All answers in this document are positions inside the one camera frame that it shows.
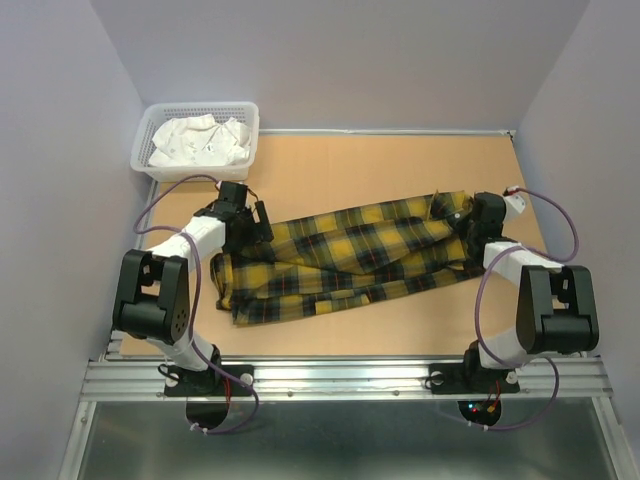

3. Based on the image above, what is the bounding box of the yellow plaid long sleeve shirt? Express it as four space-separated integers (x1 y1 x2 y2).
210 191 483 326

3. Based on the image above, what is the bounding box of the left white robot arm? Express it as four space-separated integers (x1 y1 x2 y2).
112 180 273 394

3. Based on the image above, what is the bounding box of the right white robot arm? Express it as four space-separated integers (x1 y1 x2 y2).
460 187 600 390

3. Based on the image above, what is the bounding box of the white long sleeve shirt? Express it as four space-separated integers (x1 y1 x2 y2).
149 114 251 168

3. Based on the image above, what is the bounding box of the white perforated plastic basket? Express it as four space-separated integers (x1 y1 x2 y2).
130 101 260 183

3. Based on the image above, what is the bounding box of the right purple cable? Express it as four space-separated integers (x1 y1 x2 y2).
467 186 581 432

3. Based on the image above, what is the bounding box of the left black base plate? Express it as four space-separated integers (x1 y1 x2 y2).
157 363 251 398

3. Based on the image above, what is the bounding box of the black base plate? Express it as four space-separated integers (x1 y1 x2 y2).
426 363 520 395
157 363 251 398

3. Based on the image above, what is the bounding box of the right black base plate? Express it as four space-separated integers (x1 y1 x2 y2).
426 363 520 395

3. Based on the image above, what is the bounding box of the aluminium mounting rail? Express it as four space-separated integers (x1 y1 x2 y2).
80 356 613 403

